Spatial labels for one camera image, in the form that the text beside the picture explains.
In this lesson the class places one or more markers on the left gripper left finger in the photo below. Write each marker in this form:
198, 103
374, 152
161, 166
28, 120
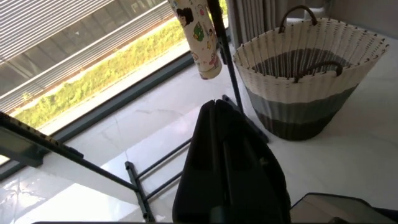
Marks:
199, 193

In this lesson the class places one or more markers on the brown curtain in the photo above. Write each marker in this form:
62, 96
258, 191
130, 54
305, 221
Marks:
255, 18

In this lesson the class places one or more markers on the black clothes rack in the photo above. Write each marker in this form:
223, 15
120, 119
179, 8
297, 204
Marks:
227, 62

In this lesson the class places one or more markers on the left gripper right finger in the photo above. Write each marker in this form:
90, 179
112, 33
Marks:
242, 193

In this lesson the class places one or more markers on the window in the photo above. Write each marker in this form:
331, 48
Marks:
118, 96

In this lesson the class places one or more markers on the white laundry basket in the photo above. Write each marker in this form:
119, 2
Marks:
304, 90

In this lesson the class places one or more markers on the cream printed garment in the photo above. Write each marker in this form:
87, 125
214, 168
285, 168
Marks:
202, 40

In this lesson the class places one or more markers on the black garment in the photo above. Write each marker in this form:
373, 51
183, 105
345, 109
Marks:
280, 189

